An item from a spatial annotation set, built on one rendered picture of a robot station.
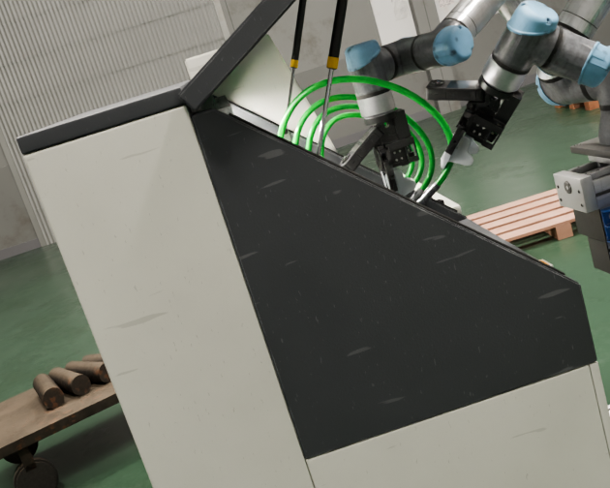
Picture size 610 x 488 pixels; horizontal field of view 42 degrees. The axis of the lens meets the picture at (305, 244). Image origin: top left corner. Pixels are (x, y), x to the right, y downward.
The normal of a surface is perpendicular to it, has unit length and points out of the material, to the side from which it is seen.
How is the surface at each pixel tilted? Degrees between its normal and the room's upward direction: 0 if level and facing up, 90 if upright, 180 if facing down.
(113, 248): 90
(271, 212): 90
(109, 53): 90
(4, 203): 90
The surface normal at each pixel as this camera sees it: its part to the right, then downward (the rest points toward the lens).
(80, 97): 0.20, 0.19
